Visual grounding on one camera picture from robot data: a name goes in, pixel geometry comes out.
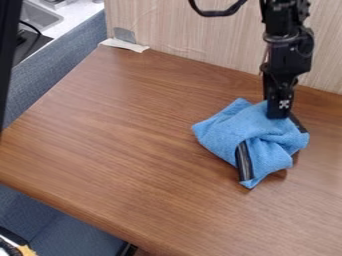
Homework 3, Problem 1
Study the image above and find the toy sink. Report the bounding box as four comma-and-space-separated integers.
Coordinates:
18, 0, 66, 32

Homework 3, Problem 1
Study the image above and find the blue cloth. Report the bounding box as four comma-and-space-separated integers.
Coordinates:
191, 97, 312, 190

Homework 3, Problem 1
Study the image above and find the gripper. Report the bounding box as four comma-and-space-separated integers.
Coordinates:
259, 27, 316, 120

